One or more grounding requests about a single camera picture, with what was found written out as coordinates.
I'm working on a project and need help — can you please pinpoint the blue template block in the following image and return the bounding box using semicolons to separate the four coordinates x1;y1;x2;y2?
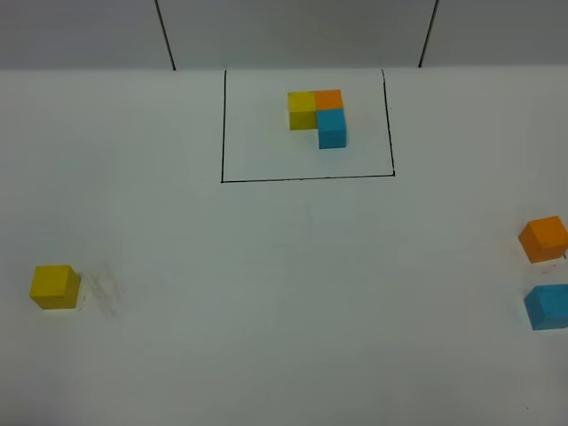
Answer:
317;108;347;149

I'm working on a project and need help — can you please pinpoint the yellow template block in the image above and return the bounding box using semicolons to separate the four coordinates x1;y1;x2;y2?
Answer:
288;91;317;130

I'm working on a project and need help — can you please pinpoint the orange template block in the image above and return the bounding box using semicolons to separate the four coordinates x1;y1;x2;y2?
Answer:
314;90;343;111

